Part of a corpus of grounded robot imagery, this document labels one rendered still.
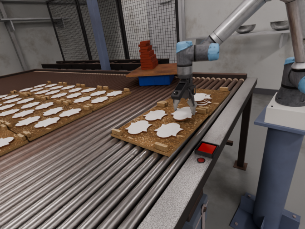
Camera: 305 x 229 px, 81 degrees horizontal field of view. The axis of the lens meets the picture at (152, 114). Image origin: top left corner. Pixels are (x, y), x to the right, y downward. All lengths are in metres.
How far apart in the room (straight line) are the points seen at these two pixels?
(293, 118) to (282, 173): 0.38
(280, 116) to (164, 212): 0.78
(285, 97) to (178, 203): 0.79
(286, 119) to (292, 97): 0.11
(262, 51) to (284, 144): 3.10
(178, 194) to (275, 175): 0.85
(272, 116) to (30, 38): 6.14
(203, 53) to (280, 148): 0.70
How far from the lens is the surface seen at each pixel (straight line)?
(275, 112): 1.11
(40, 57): 6.47
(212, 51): 0.88
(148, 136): 0.85
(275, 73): 4.20
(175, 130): 0.86
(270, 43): 4.13
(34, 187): 0.82
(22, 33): 6.41
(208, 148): 0.77
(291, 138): 1.22
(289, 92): 1.13
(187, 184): 0.64
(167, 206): 0.58
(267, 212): 1.58
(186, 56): 0.88
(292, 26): 0.93
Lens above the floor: 1.37
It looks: 24 degrees down
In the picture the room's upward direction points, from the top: 7 degrees counter-clockwise
